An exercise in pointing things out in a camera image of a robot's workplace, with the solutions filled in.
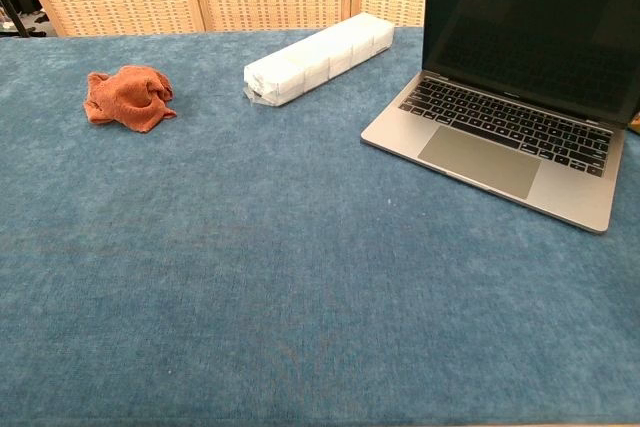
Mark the grey laptop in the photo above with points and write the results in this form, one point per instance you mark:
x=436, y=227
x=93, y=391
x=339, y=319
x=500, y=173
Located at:
x=480, y=162

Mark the long white tissue pack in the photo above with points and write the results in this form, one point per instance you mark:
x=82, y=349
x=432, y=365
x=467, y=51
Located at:
x=320, y=62

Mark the crumpled orange cloth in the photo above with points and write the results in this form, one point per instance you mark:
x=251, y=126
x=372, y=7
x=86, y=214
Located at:
x=125, y=97

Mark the black tripod stand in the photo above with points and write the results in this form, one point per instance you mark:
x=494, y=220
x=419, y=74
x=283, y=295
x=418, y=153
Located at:
x=12, y=12

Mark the blue table cloth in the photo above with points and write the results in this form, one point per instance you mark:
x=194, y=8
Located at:
x=250, y=247

